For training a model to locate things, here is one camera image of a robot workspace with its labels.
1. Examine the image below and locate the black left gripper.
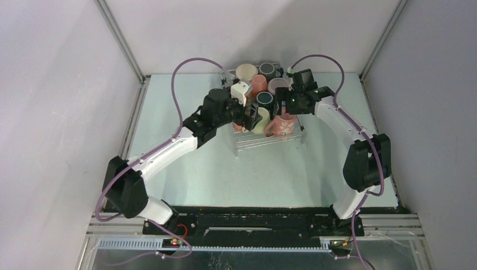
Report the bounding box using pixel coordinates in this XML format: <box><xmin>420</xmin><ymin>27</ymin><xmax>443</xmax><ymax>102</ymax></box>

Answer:
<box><xmin>214</xmin><ymin>87</ymin><xmax>262</xmax><ymax>132</ymax></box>

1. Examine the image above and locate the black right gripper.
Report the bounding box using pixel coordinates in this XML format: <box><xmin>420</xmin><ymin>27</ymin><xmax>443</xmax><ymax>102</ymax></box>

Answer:
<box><xmin>274</xmin><ymin>87</ymin><xmax>310</xmax><ymax>116</ymax></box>

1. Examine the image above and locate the light green mug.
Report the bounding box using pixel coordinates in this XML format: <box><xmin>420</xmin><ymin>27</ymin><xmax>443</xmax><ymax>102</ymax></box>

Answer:
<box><xmin>251</xmin><ymin>107</ymin><xmax>270</xmax><ymax>134</ymax></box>

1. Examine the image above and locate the pink patterned mug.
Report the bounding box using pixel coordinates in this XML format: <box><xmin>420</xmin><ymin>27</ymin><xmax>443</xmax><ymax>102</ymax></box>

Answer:
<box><xmin>264</xmin><ymin>107</ymin><xmax>298</xmax><ymax>140</ymax></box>

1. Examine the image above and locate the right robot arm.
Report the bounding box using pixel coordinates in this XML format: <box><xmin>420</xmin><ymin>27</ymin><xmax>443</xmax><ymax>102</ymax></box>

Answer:
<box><xmin>275</xmin><ymin>87</ymin><xmax>391</xmax><ymax>235</ymax></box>

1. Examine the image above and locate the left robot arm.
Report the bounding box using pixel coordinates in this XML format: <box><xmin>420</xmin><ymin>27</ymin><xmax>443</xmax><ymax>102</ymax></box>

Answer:
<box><xmin>101</xmin><ymin>88</ymin><xmax>262</xmax><ymax>235</ymax></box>

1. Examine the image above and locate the clear acrylic dish rack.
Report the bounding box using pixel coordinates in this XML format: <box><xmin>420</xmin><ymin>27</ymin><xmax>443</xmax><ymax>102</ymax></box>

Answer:
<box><xmin>228</xmin><ymin>62</ymin><xmax>307</xmax><ymax>156</ymax></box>

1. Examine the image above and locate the dark teal mug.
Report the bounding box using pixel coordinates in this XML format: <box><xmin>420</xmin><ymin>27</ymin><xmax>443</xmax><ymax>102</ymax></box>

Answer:
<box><xmin>256</xmin><ymin>91</ymin><xmax>275</xmax><ymax>111</ymax></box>

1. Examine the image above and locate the small salmon pink mug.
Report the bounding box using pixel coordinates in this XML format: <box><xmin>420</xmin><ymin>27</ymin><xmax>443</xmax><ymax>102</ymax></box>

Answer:
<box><xmin>232</xmin><ymin>122</ymin><xmax>249</xmax><ymax>133</ymax></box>

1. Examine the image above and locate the mauve grey mug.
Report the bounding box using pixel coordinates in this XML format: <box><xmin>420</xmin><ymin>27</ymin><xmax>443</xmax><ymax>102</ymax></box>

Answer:
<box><xmin>267</xmin><ymin>78</ymin><xmax>290</xmax><ymax>95</ymax></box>

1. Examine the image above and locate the pink ribbed mug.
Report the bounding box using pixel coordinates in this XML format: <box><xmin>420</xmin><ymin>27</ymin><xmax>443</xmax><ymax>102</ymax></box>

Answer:
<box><xmin>247</xmin><ymin>74</ymin><xmax>268</xmax><ymax>98</ymax></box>

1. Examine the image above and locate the cream beige mug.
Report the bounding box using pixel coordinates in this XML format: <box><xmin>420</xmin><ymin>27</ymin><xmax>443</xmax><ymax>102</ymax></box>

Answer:
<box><xmin>235</xmin><ymin>64</ymin><xmax>258</xmax><ymax>82</ymax></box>

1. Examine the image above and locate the dark grey mug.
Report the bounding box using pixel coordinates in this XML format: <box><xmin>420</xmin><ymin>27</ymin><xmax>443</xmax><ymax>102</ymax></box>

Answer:
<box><xmin>258</xmin><ymin>62</ymin><xmax>277</xmax><ymax>81</ymax></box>

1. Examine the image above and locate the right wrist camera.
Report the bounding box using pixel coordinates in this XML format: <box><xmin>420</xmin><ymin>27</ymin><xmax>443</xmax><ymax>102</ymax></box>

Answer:
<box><xmin>286</xmin><ymin>69</ymin><xmax>318</xmax><ymax>93</ymax></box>

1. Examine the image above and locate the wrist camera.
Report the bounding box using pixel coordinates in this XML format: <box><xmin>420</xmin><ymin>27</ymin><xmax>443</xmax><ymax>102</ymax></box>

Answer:
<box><xmin>230</xmin><ymin>81</ymin><xmax>252</xmax><ymax>107</ymax></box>
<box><xmin>286</xmin><ymin>69</ymin><xmax>318</xmax><ymax>93</ymax></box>

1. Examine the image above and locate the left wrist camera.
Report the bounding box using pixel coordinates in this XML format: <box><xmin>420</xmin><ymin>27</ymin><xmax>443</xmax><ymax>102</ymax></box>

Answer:
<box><xmin>230</xmin><ymin>81</ymin><xmax>252</xmax><ymax>107</ymax></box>

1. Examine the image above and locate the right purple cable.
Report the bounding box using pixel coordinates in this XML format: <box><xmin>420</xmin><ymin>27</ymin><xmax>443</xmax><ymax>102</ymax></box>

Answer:
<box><xmin>289</xmin><ymin>54</ymin><xmax>385</xmax><ymax>270</ymax></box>

